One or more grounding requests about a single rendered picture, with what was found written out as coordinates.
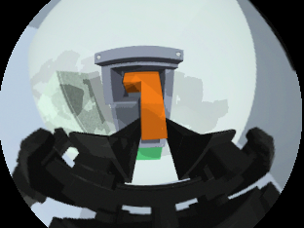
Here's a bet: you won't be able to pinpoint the orange l-shaped part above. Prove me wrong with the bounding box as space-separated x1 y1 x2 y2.
122 71 168 140

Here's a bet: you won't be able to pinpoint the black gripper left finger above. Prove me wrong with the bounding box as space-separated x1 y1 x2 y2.
69 118 141 183

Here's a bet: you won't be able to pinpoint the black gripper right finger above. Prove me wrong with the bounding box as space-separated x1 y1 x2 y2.
167 118 236 180

